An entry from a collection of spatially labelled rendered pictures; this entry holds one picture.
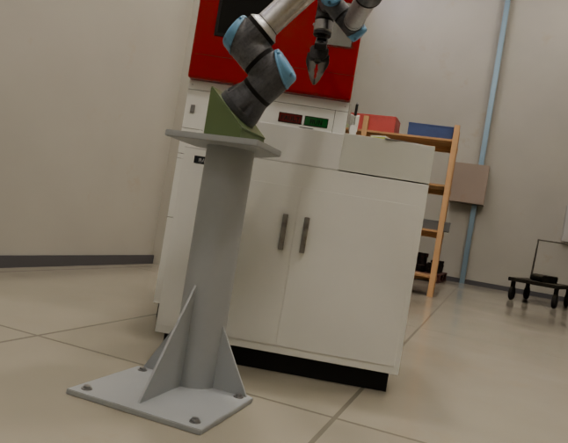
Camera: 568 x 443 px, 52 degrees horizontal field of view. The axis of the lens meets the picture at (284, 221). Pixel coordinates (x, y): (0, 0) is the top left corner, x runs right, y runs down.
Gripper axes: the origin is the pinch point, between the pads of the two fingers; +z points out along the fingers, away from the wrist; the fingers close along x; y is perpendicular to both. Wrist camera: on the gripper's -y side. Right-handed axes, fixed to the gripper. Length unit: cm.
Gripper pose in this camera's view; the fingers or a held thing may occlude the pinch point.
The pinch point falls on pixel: (314, 81)
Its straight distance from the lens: 236.0
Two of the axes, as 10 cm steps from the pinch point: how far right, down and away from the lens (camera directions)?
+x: -9.8, -1.6, 0.7
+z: -1.6, 9.9, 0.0
